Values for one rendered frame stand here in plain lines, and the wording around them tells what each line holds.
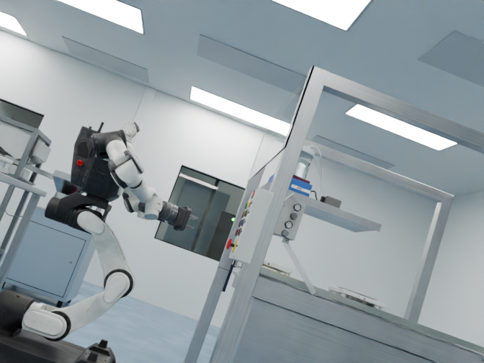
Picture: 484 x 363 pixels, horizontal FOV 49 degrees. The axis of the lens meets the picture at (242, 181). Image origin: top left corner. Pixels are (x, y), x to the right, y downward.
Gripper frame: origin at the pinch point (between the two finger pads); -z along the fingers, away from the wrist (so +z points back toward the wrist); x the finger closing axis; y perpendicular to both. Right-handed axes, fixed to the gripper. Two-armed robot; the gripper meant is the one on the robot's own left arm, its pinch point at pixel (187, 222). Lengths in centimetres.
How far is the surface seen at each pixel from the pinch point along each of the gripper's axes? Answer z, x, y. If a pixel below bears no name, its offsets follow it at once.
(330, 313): -84, 19, 9
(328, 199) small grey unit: -66, -35, 6
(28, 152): 215, -25, -248
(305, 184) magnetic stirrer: -52, -37, 12
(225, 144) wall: 55, -152, -477
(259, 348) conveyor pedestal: -57, 46, 9
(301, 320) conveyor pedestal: -72, 27, 6
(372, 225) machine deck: -90, -29, 11
